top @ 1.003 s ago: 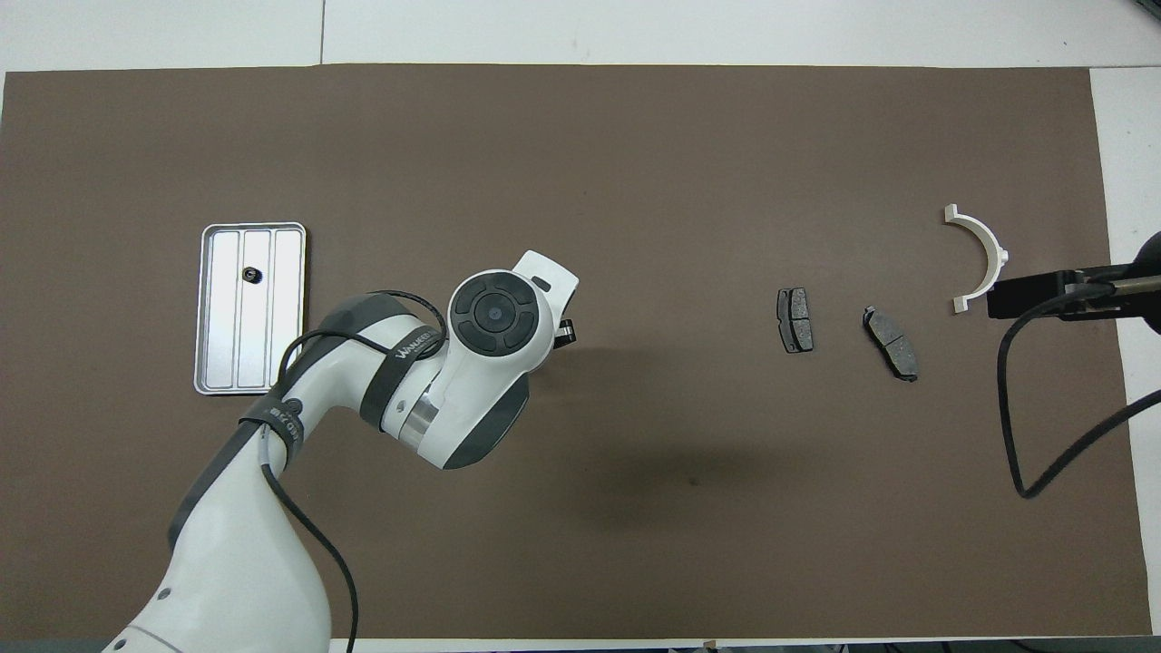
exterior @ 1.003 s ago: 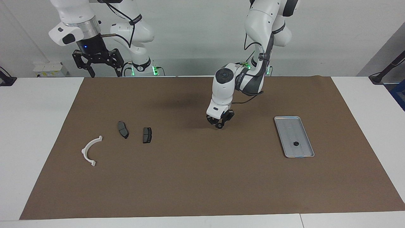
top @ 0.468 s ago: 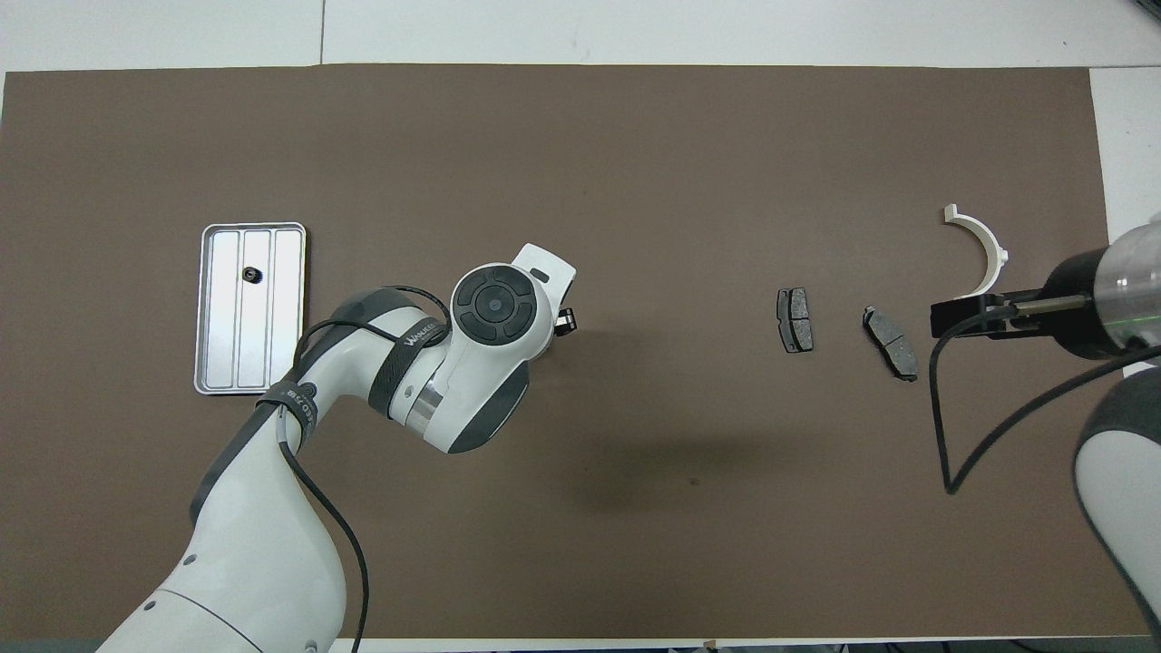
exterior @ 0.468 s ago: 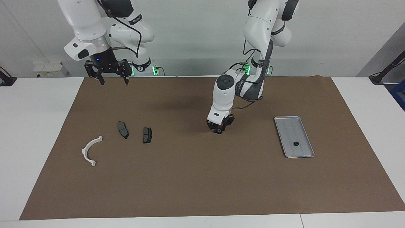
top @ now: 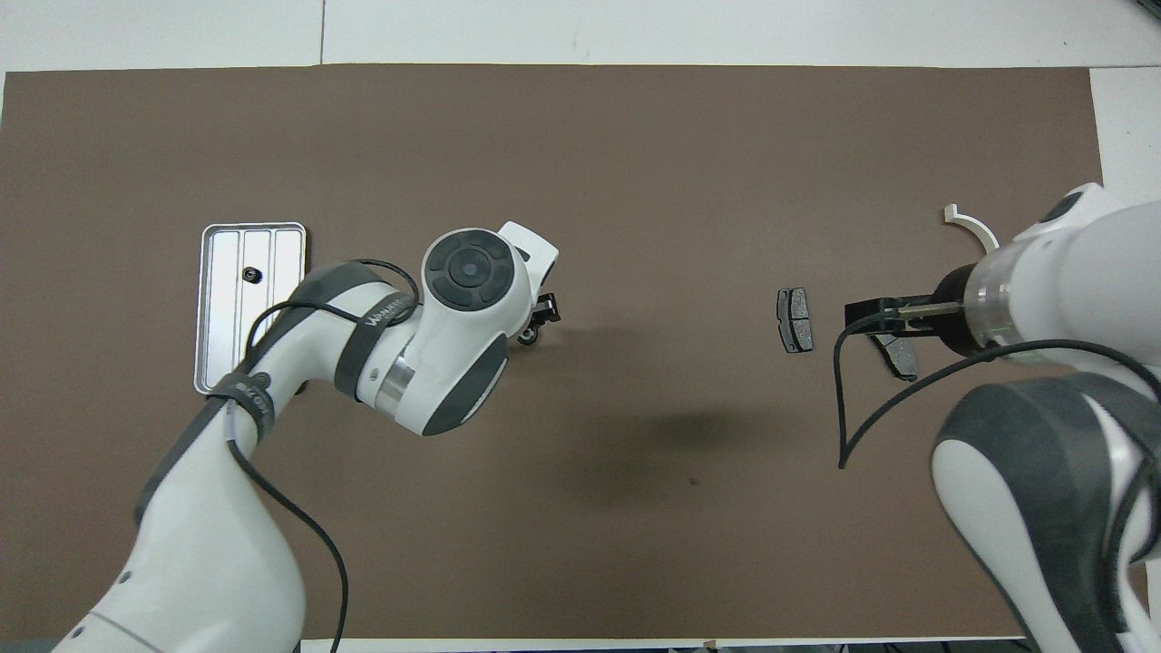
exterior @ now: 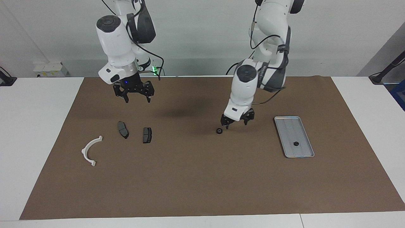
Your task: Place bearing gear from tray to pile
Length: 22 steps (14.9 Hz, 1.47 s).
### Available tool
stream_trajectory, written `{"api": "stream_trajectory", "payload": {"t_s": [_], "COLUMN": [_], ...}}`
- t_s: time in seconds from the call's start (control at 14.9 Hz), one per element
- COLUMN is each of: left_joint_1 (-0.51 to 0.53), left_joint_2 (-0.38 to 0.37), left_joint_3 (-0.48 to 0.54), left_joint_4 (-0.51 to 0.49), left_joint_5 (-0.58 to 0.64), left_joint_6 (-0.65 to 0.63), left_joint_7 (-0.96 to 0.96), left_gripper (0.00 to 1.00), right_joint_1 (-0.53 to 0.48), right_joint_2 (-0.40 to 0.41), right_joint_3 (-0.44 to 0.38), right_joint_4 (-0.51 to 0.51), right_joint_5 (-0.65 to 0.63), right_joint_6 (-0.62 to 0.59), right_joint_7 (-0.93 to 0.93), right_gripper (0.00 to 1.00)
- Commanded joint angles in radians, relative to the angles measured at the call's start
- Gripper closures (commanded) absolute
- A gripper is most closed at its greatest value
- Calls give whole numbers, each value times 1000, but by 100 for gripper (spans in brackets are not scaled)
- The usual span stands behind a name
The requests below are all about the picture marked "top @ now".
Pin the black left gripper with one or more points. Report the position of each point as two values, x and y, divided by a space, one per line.
548 304

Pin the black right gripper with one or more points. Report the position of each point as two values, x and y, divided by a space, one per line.
952 326

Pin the large black bearing gear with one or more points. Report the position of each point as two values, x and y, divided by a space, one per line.
528 338

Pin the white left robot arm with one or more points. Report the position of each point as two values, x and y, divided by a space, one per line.
218 544

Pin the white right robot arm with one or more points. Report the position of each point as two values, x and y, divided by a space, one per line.
1070 272

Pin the silver metal tray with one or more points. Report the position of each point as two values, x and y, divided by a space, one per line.
222 308

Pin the curved dark brake pad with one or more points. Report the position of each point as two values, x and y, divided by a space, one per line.
898 361

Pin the rectangular dark brake pad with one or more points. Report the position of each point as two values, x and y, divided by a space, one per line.
795 319

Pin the brown table mat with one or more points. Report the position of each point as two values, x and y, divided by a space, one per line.
635 163

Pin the white curved plastic bracket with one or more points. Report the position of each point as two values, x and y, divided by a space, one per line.
975 227

